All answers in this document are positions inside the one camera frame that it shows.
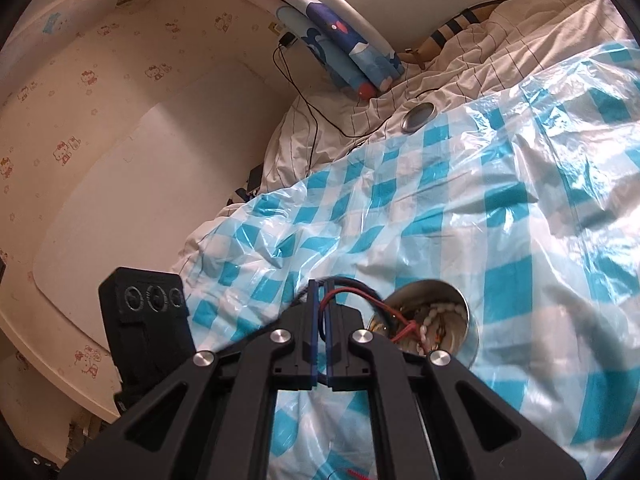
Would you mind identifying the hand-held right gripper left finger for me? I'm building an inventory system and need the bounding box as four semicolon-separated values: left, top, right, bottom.
60;280;319;480

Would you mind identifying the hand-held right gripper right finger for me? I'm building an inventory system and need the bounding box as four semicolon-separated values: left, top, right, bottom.
325;280;586;480

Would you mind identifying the red cord bracelet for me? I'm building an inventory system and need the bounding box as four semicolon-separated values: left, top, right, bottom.
320;287;417;342

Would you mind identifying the round metal tin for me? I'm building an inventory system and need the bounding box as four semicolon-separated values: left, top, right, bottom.
366;280;472;361

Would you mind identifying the small black box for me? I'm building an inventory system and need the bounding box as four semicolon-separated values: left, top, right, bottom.
235;164;264;206

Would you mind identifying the blue checked plastic sheet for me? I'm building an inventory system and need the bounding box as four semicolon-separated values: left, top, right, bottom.
182;40;640;480

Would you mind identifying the round metal tin lid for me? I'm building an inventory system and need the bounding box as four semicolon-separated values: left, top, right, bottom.
401;102;437;134

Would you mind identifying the blue whale print curtain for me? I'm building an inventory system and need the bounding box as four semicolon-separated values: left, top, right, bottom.
270;0;406;101

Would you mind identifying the dark striped pillow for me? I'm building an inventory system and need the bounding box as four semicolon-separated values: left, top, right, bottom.
400;0;511;68

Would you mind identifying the white striped quilt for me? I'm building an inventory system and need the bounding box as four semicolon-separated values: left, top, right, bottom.
257;0;636;201

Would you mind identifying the white bead bracelet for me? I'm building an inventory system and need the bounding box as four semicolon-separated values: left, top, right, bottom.
417;301;462;353

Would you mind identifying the black cable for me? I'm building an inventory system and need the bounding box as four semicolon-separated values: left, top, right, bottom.
272;42;441;168

